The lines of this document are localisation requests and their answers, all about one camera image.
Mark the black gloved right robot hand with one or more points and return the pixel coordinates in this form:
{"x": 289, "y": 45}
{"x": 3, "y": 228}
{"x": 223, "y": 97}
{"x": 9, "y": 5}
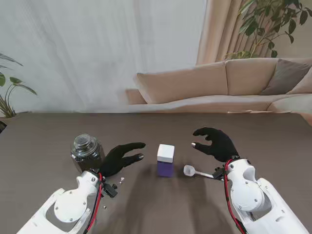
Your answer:
{"x": 221, "y": 146}

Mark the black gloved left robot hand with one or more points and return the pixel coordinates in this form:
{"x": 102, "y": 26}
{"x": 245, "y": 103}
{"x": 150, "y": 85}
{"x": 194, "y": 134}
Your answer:
{"x": 114, "y": 161}

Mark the glass jar of coffee beans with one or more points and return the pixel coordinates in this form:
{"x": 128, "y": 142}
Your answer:
{"x": 85, "y": 158}

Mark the clear glass jar lid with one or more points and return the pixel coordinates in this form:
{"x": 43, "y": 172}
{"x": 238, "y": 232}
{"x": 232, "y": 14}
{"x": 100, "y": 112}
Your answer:
{"x": 84, "y": 141}

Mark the purple square coffee jar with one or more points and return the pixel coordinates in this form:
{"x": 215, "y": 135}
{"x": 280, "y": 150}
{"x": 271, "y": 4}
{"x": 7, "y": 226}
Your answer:
{"x": 165, "y": 169}

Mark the white square jar lid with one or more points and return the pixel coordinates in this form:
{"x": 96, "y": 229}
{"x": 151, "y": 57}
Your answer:
{"x": 165, "y": 152}

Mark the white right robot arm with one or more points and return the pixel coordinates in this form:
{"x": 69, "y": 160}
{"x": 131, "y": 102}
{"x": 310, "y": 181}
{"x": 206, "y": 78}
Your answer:
{"x": 251, "y": 195}

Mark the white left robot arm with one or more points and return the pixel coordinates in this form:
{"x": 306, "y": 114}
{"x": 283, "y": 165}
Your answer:
{"x": 68, "y": 204}

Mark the white plastic measuring spoon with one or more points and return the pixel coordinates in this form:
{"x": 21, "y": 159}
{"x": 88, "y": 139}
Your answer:
{"x": 189, "y": 170}

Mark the beige sofa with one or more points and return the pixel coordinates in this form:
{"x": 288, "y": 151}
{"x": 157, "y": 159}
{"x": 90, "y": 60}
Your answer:
{"x": 195, "y": 85}

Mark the grey sofa cushion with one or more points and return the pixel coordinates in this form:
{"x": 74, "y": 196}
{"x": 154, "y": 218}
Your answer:
{"x": 285, "y": 78}

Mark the beige sofa cushion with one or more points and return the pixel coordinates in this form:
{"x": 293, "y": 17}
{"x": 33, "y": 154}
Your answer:
{"x": 303, "y": 86}

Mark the white sheer curtain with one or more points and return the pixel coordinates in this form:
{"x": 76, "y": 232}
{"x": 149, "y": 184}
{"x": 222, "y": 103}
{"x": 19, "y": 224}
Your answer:
{"x": 85, "y": 53}

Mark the beige pleated curtain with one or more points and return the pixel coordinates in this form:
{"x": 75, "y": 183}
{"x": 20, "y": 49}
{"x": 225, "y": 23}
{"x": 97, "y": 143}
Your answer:
{"x": 219, "y": 31}

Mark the black flat device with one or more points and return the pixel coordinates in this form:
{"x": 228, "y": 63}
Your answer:
{"x": 2, "y": 126}

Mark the broad leaf green houseplant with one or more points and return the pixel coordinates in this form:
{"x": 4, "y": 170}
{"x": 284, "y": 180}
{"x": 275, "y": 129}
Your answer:
{"x": 7, "y": 107}

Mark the tall dark green leafy plant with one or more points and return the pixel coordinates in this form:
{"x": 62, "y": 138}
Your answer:
{"x": 258, "y": 24}

